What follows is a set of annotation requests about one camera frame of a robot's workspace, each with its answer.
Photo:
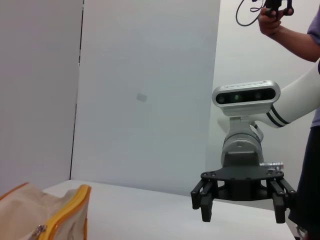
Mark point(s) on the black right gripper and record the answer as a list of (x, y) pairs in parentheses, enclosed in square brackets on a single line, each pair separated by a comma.
[(241, 176)]

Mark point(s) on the black handheld controller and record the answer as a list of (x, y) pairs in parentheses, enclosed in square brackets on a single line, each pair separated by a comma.
[(273, 6)]

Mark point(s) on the beige food bag orange trim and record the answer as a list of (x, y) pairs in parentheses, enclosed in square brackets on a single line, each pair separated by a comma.
[(22, 212)]

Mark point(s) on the person's bare forearm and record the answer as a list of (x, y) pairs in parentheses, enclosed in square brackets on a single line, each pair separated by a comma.
[(297, 42)]

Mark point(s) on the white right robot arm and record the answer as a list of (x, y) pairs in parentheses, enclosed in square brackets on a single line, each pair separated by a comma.
[(295, 100)]

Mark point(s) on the metal zipper pull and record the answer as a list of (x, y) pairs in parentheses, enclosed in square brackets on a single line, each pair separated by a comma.
[(40, 229)]

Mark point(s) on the person's bare hand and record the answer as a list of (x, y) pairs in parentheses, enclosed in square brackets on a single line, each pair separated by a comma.
[(268, 23)]

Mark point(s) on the metal connector plug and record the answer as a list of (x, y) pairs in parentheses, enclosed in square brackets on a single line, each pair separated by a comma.
[(272, 164)]

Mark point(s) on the dark trousers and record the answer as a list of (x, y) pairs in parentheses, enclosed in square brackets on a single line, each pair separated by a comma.
[(310, 180)]

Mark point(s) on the purple shirt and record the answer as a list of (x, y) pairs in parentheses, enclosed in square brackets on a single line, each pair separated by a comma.
[(314, 27)]

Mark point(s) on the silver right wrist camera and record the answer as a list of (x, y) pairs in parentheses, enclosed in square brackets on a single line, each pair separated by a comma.
[(246, 97)]

